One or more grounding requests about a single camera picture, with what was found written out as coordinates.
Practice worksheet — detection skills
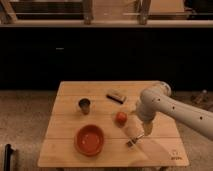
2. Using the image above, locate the metal fork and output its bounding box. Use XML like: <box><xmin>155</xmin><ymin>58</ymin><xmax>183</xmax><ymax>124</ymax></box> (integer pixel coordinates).
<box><xmin>126</xmin><ymin>134</ymin><xmax>144</xmax><ymax>147</ymax></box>

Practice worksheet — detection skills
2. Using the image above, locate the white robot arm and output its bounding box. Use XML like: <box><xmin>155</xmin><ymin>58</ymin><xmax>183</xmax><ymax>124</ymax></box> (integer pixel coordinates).
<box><xmin>136</xmin><ymin>82</ymin><xmax>213</xmax><ymax>141</ymax></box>

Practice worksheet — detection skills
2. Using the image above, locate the dark metal cup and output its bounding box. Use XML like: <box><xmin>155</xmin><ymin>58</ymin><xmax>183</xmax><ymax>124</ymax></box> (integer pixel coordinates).
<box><xmin>78</xmin><ymin>98</ymin><xmax>91</xmax><ymax>115</ymax></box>

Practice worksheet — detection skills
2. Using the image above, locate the orange tomato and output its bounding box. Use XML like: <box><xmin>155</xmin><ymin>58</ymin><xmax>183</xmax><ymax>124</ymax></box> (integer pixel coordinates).
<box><xmin>115</xmin><ymin>112</ymin><xmax>127</xmax><ymax>125</ymax></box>

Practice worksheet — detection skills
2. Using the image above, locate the black and tan brush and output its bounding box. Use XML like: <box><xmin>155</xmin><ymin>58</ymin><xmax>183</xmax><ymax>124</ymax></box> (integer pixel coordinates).
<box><xmin>106</xmin><ymin>91</ymin><xmax>126</xmax><ymax>104</ymax></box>

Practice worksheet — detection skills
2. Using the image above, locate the wooden folding table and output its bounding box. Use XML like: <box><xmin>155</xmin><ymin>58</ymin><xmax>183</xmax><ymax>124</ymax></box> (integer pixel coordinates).
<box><xmin>38</xmin><ymin>81</ymin><xmax>189</xmax><ymax>169</ymax></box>

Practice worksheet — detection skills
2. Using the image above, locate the red bowl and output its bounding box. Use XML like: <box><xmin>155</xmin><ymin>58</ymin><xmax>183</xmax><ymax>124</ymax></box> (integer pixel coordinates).
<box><xmin>74</xmin><ymin>124</ymin><xmax>104</xmax><ymax>157</ymax></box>

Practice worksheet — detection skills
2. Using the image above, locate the black object at floor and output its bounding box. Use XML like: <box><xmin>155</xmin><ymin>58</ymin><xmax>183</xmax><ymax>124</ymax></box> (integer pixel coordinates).
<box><xmin>3</xmin><ymin>144</ymin><xmax>15</xmax><ymax>171</ymax></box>

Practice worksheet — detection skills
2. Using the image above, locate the wooden shelf frame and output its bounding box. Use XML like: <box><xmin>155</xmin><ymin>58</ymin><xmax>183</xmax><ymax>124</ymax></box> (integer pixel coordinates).
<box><xmin>0</xmin><ymin>0</ymin><xmax>213</xmax><ymax>28</ymax></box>

